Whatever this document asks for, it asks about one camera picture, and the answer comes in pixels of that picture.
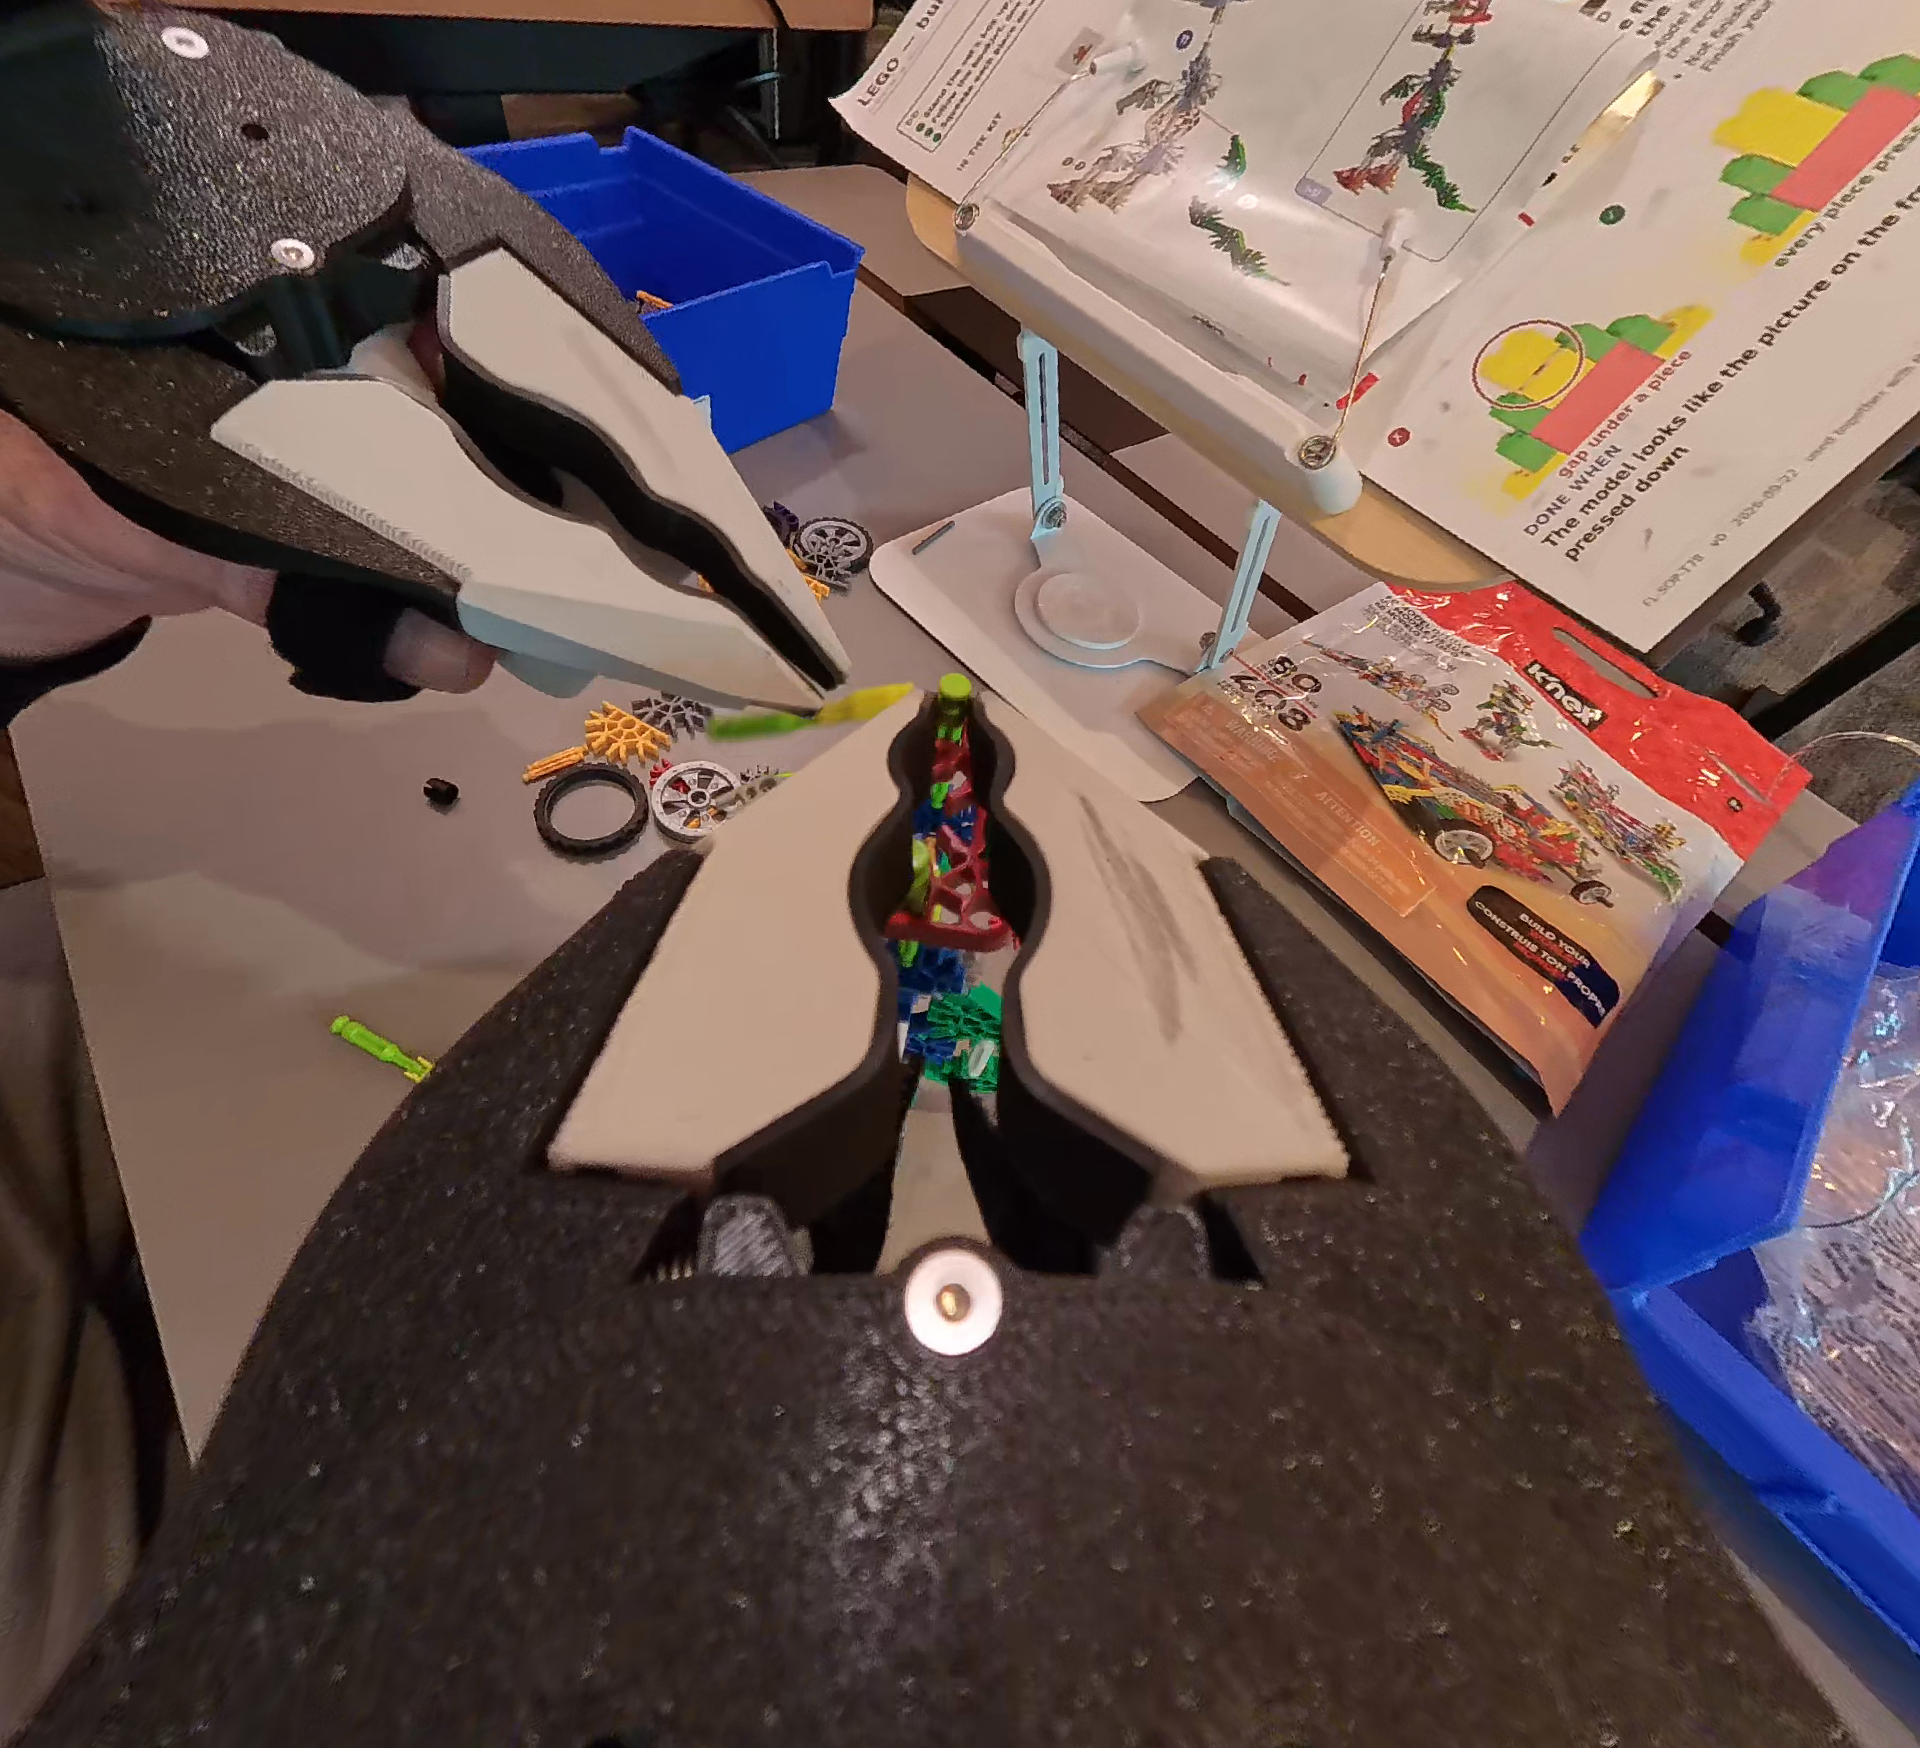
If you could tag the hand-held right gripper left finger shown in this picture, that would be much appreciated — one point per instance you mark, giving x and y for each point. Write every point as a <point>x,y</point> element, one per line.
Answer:
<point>719,1013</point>

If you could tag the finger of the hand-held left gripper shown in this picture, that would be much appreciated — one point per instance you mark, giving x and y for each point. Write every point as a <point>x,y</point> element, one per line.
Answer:
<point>602,370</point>
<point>525,579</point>

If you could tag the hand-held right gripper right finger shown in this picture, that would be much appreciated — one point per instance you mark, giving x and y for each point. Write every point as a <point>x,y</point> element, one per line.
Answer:
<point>1155,1029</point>

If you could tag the colourful toy robot model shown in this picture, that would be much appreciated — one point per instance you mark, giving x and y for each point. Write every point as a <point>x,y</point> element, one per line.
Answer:
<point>954,879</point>

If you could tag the green toy rod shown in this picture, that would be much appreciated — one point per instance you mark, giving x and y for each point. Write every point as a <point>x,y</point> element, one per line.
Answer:
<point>383,1049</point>
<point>758,723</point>

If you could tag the yellow-green K'nex rod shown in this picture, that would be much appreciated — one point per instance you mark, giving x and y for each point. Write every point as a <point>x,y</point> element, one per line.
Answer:
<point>867,702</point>

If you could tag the person's left hand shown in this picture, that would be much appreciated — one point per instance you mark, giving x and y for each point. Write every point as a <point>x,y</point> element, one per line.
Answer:
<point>106,548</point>

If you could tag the blue plastic bin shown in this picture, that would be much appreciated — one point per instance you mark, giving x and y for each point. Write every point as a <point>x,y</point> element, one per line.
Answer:
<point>1725,1104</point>
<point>750,310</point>

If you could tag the yellow fan connector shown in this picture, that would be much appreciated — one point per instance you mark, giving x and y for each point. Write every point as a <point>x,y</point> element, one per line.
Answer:
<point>623,733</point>

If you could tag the short orange rod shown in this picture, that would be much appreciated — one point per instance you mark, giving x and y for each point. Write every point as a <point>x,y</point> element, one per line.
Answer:
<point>558,765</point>

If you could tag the large dark grey connector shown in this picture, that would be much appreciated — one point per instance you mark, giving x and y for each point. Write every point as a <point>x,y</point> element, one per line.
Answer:
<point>675,714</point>

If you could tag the grey spoked wheel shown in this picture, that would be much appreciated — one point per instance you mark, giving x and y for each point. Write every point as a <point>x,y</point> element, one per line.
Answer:
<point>835,544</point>
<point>694,800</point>

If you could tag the dark grey snowflake connector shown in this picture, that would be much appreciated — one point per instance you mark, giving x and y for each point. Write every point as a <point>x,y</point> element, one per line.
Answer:
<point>758,787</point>

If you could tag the black toy tire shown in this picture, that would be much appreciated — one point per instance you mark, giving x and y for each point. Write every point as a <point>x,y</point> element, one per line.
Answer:
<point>549,811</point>

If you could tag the purple connector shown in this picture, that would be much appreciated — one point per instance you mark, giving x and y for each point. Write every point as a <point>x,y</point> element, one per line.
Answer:
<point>780,523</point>

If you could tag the toy packaging bag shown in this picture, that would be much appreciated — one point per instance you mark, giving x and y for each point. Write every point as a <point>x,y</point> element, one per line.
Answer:
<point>1441,789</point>

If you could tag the white book stand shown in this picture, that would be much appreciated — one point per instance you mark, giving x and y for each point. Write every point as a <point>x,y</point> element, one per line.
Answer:
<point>975,579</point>

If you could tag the person's grey shirt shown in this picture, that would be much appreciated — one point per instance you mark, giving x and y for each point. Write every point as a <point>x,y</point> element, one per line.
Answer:
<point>62,1254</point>

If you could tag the transparent model instruction sheet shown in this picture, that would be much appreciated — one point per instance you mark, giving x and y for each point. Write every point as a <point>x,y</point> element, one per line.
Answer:
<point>1290,127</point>

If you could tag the clear plastic bag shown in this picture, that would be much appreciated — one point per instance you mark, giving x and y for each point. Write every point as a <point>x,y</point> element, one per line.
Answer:
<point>1861,1254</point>

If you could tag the printed instruction sheet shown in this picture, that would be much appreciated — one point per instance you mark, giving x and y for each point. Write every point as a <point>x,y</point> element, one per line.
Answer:
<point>1725,324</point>

